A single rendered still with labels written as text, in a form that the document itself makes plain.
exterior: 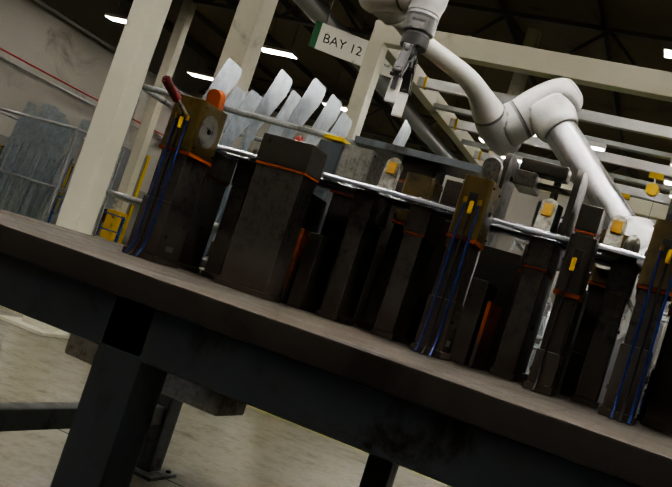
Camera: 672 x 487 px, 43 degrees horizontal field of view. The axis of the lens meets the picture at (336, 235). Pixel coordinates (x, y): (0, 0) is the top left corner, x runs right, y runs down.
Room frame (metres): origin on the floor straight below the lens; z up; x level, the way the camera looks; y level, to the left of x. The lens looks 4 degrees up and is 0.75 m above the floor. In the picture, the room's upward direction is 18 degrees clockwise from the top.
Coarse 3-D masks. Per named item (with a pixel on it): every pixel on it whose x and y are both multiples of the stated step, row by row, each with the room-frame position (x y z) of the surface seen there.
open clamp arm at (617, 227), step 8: (616, 216) 1.84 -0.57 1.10; (616, 224) 1.82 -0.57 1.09; (624, 224) 1.83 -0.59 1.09; (608, 232) 1.83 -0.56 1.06; (616, 232) 1.82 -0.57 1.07; (624, 232) 1.82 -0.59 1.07; (608, 240) 1.83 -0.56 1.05; (616, 240) 1.82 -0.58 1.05; (600, 264) 1.82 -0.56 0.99; (608, 272) 1.82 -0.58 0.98
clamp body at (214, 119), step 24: (192, 120) 1.79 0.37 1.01; (216, 120) 1.85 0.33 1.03; (168, 144) 1.81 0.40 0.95; (192, 144) 1.79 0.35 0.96; (216, 144) 1.88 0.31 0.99; (168, 168) 1.81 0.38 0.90; (192, 168) 1.83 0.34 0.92; (168, 192) 1.81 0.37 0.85; (192, 192) 1.86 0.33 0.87; (144, 216) 1.80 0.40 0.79; (168, 216) 1.80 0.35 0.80; (192, 216) 1.88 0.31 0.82; (144, 240) 1.81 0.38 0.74; (168, 240) 1.83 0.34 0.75; (168, 264) 1.85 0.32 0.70
